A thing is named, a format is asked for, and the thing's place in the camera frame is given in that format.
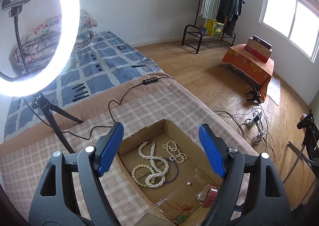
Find red strap wristwatch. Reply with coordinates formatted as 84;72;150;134
196;184;218;208

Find green jade pendant red cord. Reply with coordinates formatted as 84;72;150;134
163;199;194;224

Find cream bead bracelet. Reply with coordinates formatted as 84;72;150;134
131;163;156;188

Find dark blue bangle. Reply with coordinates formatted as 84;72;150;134
155;158;178;184

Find white multi-strand pearl bracelet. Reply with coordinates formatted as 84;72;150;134
138;141;170;189

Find small white pearl necklace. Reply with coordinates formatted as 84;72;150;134
162;139;188;163

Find pink plaid blanket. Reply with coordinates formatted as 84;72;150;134
1;79;256;218

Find black tripod stand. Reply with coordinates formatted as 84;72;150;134
32;92;83;154

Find brown cardboard box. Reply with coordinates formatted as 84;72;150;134
116;119;222;225

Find orange cloth covered table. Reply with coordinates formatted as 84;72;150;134
221;44;274;102

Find blue patchwork bed sheet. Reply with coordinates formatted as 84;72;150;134
3;30;164;142

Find stack of boxes and books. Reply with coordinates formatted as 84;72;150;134
244;37;272;63

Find floral folded quilt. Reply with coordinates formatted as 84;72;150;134
21;9;98;71

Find yellow box on rack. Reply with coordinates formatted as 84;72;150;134
205;19;224;37

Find black clothes rack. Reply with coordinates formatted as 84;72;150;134
181;0;245;54

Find bright window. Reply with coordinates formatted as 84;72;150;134
259;0;318;63

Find black phone holder clamp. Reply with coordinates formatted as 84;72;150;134
2;0;31;18

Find dark hanging clothes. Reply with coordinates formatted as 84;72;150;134
216;0;245;37

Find white power strip with cables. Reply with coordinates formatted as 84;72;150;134
214;106;278;162

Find black power cable with remote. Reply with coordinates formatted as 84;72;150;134
22;76;175;141

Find white ring light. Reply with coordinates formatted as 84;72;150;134
1;0;80;97

